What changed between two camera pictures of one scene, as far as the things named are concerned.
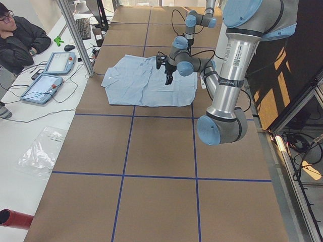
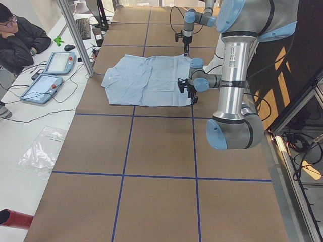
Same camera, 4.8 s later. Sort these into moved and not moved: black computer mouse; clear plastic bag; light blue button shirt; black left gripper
Moved: black left gripper
Not moved: clear plastic bag; black computer mouse; light blue button shirt
